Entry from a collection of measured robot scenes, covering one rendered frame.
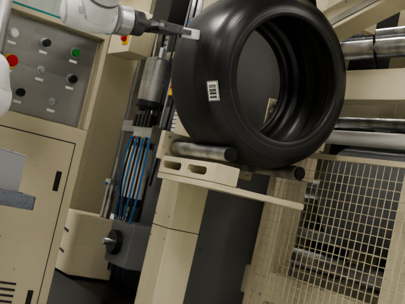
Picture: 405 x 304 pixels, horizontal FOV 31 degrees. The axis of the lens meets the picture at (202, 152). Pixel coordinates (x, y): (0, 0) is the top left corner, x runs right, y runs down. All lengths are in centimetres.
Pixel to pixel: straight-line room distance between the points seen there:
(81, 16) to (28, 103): 73
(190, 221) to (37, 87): 75
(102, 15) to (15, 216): 92
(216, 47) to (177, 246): 77
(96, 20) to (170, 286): 102
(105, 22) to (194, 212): 84
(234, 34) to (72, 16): 49
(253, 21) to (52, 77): 86
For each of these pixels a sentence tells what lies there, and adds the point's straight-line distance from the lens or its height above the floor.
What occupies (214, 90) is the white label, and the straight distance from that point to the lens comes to 219.
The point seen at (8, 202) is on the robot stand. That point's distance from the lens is 206.
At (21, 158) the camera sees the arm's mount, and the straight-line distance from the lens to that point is 211.
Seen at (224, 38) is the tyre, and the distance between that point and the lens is 222.
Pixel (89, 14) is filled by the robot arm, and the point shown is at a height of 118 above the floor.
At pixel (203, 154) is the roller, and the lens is 232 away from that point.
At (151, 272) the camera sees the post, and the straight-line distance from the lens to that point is 262.
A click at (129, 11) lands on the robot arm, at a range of 215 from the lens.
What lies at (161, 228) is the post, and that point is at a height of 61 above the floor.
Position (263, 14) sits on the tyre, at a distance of 229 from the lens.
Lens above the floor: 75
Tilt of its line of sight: 3 degrees up
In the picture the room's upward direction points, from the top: 13 degrees clockwise
